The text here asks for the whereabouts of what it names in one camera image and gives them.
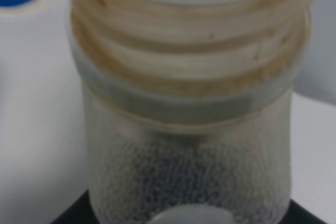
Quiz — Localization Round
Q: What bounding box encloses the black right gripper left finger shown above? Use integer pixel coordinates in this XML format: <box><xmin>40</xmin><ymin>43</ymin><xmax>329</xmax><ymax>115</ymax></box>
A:
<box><xmin>51</xmin><ymin>191</ymin><xmax>92</xmax><ymax>224</ymax></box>

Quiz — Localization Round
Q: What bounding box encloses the clear drink bottle pink label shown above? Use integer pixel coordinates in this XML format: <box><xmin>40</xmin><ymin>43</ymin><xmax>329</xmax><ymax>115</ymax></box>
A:
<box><xmin>69</xmin><ymin>0</ymin><xmax>313</xmax><ymax>223</ymax></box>

